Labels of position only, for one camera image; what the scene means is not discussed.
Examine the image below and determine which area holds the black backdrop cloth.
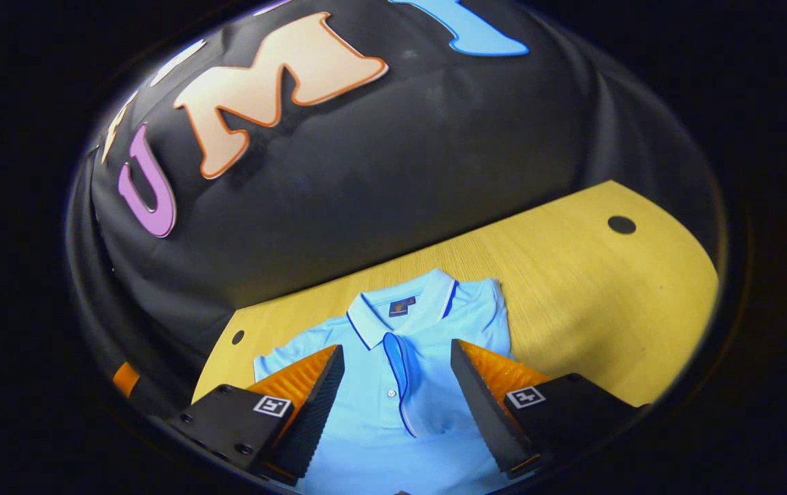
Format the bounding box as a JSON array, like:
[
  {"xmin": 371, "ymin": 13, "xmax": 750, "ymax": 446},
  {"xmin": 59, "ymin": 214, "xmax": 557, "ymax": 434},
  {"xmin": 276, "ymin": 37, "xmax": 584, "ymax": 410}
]
[{"xmin": 67, "ymin": 0, "xmax": 724, "ymax": 420}]

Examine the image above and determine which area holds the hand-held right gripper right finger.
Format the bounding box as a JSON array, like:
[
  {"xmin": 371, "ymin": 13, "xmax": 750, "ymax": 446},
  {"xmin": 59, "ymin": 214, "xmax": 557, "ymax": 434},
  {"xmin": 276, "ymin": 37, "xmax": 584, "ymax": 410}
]
[{"xmin": 450, "ymin": 338, "xmax": 650, "ymax": 480}]

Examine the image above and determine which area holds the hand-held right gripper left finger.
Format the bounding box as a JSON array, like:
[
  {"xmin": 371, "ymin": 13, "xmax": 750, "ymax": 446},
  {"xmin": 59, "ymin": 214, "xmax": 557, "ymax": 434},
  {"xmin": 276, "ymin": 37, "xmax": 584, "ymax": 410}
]
[{"xmin": 165, "ymin": 344, "xmax": 345, "ymax": 481}]

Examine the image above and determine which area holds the light blue T-shirt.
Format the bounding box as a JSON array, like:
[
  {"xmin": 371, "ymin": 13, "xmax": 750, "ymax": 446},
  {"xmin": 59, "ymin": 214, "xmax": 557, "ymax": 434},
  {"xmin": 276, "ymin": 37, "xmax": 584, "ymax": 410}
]
[{"xmin": 254, "ymin": 267, "xmax": 528, "ymax": 495}]

